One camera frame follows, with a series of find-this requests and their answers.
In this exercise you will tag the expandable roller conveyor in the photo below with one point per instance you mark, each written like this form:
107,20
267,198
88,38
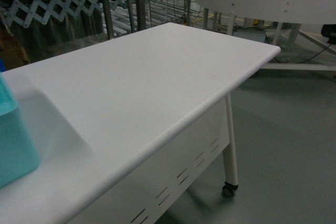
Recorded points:
65,9

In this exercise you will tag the white table leg with caster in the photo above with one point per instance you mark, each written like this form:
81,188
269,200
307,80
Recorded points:
229,156

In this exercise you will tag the teal plastic bin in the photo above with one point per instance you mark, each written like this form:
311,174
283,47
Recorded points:
18,153

